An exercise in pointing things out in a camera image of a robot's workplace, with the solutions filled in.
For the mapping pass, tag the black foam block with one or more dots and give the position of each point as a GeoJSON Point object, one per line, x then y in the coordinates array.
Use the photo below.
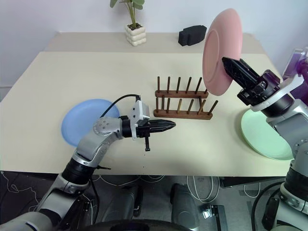
{"type": "Point", "coordinates": [191, 36]}

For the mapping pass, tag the green plate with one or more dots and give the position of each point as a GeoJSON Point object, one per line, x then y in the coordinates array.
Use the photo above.
{"type": "Point", "coordinates": [260, 134]}

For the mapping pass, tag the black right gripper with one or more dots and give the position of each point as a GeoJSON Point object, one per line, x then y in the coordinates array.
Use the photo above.
{"type": "Point", "coordinates": [261, 92]}

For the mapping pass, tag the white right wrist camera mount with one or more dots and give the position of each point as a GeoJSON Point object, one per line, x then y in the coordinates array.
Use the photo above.
{"type": "Point", "coordinates": [286, 87]}

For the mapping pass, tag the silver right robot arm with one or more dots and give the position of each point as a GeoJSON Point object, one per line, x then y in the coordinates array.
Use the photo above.
{"type": "Point", "coordinates": [292, 125]}

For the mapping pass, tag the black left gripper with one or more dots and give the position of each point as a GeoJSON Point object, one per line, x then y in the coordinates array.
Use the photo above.
{"type": "Point", "coordinates": [144, 130]}

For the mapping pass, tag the green leafy plant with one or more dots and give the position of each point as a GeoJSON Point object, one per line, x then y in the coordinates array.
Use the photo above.
{"type": "Point", "coordinates": [132, 14]}

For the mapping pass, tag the dark rounded block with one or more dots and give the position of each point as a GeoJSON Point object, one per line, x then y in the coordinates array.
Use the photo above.
{"type": "Point", "coordinates": [184, 204]}
{"type": "Point", "coordinates": [130, 199]}

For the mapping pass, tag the black metal base plate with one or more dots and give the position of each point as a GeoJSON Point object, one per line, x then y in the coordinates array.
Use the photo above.
{"type": "Point", "coordinates": [217, 216]}

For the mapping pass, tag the blue plate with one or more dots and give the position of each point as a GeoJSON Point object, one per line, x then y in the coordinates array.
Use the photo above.
{"type": "Point", "coordinates": [81, 120]}

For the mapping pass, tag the black table crossbar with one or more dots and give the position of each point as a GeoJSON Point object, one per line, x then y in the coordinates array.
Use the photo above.
{"type": "Point", "coordinates": [250, 182]}

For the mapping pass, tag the black rounded robot body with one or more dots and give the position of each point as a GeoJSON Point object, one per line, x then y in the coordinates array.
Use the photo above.
{"type": "Point", "coordinates": [149, 226]}

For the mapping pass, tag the white bubble plant pot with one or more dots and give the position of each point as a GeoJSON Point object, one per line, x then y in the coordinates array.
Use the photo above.
{"type": "Point", "coordinates": [136, 36]}

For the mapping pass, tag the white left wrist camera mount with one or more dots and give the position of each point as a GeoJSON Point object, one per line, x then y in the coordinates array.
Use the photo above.
{"type": "Point", "coordinates": [139, 109]}

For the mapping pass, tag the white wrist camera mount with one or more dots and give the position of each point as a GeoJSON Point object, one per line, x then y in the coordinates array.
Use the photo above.
{"type": "Point", "coordinates": [139, 109]}
{"type": "Point", "coordinates": [286, 87]}

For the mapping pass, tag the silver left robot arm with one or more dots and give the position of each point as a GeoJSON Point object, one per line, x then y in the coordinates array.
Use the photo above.
{"type": "Point", "coordinates": [89, 144]}

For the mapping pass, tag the wooden dish rack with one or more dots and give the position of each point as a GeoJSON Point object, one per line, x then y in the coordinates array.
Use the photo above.
{"type": "Point", "coordinates": [183, 114]}

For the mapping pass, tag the purple translucent container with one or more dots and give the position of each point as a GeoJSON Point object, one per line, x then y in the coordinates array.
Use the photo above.
{"type": "Point", "coordinates": [300, 69]}

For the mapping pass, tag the pink plate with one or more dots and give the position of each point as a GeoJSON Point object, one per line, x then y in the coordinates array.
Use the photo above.
{"type": "Point", "coordinates": [216, 53]}

